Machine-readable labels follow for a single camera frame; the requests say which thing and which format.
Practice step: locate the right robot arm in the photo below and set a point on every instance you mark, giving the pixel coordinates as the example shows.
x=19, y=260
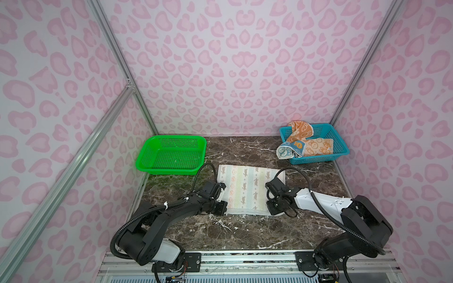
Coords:
x=365, y=229

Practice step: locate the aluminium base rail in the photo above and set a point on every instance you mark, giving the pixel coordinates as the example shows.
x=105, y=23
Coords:
x=284, y=266

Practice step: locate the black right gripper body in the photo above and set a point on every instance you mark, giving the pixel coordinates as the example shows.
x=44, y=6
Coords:
x=275, y=207

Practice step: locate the aluminium frame corner post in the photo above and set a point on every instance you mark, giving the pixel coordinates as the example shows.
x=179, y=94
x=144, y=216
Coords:
x=388, y=21
x=107, y=30

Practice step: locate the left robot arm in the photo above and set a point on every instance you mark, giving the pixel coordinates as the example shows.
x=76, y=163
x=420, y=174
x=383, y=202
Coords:
x=142, y=237

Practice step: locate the aluminium frame corner post right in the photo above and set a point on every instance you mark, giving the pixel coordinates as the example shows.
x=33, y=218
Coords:
x=388, y=21

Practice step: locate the aluminium frame diagonal bar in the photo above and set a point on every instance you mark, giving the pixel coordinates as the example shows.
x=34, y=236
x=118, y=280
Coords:
x=33, y=228

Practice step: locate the pastel striped animal towel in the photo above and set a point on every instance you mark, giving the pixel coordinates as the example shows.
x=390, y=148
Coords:
x=245, y=192

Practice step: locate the aluminium frame corner post left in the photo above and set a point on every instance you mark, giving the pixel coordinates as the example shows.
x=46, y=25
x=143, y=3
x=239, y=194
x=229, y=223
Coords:
x=107, y=30

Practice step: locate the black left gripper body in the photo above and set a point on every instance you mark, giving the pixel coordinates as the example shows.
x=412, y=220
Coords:
x=217, y=207

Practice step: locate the blue patterned towel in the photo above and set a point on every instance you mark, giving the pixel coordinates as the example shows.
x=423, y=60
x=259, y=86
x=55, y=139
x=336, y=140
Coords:
x=291, y=150

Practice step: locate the teal plastic basket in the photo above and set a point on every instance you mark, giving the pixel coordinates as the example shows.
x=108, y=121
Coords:
x=322, y=130

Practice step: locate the green plastic basket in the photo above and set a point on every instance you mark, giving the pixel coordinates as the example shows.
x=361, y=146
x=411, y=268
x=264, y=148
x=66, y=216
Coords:
x=172, y=155

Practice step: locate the orange patterned towel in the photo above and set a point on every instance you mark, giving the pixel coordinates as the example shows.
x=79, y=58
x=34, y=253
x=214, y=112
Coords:
x=304, y=131

